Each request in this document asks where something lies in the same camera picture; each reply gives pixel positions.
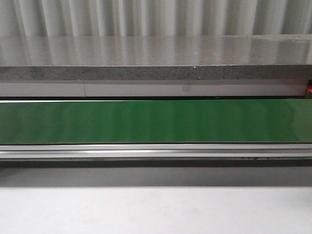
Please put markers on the green conveyor belt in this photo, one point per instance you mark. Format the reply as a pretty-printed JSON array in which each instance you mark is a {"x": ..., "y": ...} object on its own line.
[{"x": 157, "y": 121}]

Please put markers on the grey speckled stone counter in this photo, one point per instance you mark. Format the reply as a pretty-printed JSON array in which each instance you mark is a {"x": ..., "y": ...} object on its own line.
[{"x": 148, "y": 67}]

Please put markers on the red object at right edge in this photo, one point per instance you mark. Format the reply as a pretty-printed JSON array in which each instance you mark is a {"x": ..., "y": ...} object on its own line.
[{"x": 309, "y": 90}]

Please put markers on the grey pleated curtain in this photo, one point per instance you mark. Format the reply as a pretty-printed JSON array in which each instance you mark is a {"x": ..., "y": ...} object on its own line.
[{"x": 154, "y": 17}]

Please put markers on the aluminium conveyor side rail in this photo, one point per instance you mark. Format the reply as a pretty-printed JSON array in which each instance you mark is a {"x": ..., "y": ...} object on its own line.
[{"x": 202, "y": 155}]

